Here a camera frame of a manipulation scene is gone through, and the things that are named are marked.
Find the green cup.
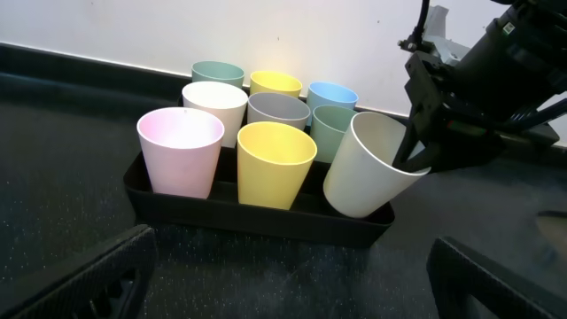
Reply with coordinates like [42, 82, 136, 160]
[309, 104, 359, 164]
[190, 60, 245, 89]

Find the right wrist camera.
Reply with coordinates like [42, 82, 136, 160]
[423, 4, 471, 67]

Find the pink cup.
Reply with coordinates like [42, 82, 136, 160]
[136, 106, 226, 200]

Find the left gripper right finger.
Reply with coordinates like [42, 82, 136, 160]
[426, 236, 567, 319]

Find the white cup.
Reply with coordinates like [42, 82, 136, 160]
[181, 81, 249, 149]
[322, 111, 431, 220]

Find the blue cup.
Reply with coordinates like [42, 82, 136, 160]
[306, 81, 360, 126]

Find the grey cup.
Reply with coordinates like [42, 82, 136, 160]
[246, 91, 312, 132]

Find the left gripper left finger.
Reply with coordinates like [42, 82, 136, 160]
[0, 223, 159, 319]

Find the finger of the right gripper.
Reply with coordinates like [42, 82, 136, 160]
[392, 122, 420, 172]
[400, 144, 444, 175]

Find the yellow cup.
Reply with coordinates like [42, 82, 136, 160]
[237, 121, 318, 211]
[249, 70, 304, 99]

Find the black tray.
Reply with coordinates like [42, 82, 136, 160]
[122, 97, 396, 249]

